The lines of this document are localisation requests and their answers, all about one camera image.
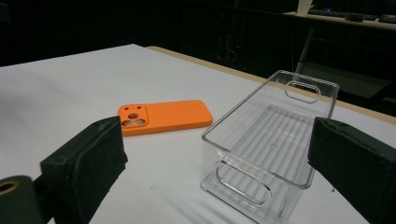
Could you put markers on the clear plastic storage box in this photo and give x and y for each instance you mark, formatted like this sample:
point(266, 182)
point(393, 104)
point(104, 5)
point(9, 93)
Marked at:
point(267, 140)

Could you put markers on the white paper sheet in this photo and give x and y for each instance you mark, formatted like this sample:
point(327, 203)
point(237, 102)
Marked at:
point(304, 6)

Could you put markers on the beige desk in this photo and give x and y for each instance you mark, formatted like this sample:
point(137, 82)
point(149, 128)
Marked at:
point(373, 23)

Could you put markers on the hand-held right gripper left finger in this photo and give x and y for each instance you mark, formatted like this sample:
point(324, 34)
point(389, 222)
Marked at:
point(84, 168)

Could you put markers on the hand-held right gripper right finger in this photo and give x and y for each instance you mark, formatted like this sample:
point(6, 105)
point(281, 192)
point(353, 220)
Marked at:
point(351, 155)

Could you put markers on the orange phone case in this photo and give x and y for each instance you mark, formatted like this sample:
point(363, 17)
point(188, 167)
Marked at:
point(174, 116)

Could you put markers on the black keyboard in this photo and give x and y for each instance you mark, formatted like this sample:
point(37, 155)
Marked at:
point(339, 13)

